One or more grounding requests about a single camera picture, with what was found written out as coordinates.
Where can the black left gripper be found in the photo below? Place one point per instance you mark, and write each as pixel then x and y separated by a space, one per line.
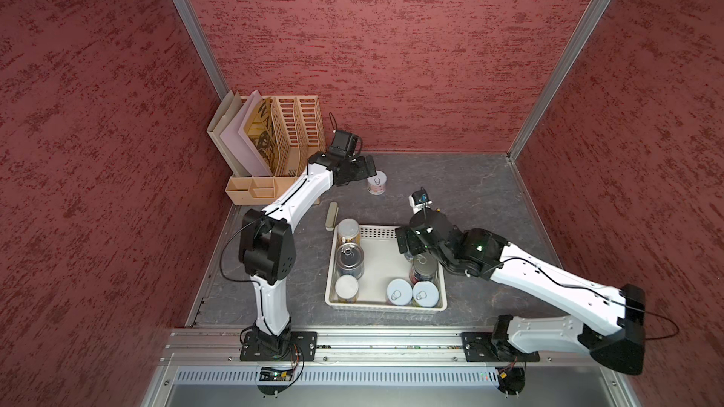
pixel 362 171

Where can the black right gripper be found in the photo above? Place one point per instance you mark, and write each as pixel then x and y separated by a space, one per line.
pixel 414 239

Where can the pink can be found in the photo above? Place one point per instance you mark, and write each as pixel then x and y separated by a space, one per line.
pixel 399 292
pixel 377 184

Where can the dark navy red can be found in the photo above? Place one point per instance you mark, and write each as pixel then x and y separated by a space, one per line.
pixel 423 269

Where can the yellow can with white lid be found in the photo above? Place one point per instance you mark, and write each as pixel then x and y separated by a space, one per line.
pixel 348 231

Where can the dark blue silver-top can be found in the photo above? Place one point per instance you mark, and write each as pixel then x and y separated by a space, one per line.
pixel 349 260

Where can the green label white-top can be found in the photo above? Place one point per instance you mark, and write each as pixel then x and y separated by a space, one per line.
pixel 425 294

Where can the small yellow white-lid can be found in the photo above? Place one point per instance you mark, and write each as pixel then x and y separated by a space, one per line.
pixel 347 289

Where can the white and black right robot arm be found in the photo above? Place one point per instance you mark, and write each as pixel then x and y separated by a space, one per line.
pixel 604 322

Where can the white perforated plastic basket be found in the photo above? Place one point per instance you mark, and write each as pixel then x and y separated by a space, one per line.
pixel 382 264

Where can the peach plastic desk organizer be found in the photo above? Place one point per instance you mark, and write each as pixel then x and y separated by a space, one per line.
pixel 300 134

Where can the yellow black patterned magazine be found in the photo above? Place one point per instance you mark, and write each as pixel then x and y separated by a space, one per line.
pixel 260 129

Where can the pink file folder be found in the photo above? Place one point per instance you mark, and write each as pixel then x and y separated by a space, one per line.
pixel 239 152

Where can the right round black electronics board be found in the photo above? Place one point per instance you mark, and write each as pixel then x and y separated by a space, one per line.
pixel 511 381

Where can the round black electronics board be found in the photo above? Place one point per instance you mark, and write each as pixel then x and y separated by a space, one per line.
pixel 272 382
pixel 511 381

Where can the left round black electronics board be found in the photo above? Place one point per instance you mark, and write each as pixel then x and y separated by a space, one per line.
pixel 272 382

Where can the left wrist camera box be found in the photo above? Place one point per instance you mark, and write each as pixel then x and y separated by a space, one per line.
pixel 344 144

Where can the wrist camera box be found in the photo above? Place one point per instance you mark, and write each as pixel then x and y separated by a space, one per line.
pixel 344 144
pixel 419 200

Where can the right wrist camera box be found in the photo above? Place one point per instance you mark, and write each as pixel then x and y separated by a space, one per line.
pixel 419 200

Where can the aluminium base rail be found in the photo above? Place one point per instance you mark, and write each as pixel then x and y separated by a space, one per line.
pixel 325 355

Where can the left aluminium corner post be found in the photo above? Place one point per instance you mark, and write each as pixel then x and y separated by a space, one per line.
pixel 201 44

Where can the aluminium corner post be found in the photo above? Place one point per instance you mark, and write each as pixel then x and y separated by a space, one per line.
pixel 201 44
pixel 578 40

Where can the right aluminium corner post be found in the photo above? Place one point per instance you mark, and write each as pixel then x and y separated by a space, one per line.
pixel 578 40

